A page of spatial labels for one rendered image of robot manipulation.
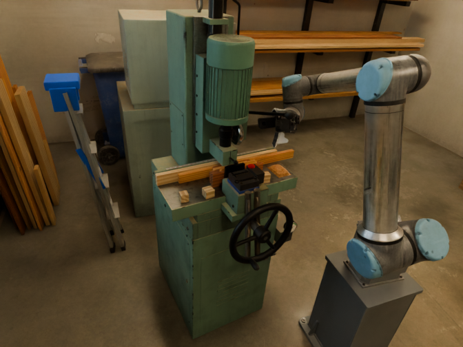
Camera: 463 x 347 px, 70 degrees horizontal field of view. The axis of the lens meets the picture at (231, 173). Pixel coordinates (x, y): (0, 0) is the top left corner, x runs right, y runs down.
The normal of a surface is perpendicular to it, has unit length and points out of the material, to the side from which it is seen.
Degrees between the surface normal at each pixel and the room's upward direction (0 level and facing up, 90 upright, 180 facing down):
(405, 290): 0
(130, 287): 0
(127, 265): 0
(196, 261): 90
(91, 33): 90
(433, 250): 44
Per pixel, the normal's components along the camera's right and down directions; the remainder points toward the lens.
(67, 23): 0.34, 0.51
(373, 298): 0.06, -0.85
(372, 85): -0.94, 0.09
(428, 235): 0.31, -0.26
